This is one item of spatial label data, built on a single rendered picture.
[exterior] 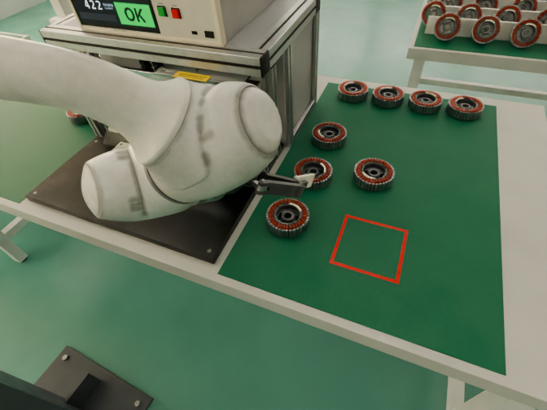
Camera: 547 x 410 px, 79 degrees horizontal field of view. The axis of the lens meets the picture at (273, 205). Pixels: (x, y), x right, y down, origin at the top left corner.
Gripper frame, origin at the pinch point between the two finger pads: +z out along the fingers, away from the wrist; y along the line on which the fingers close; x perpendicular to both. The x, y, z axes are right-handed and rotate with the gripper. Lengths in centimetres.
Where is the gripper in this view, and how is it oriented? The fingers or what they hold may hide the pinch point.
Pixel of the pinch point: (285, 166)
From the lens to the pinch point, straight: 74.1
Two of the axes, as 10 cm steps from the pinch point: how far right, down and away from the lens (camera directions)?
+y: 7.1, 4.9, -5.0
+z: 6.4, -1.6, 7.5
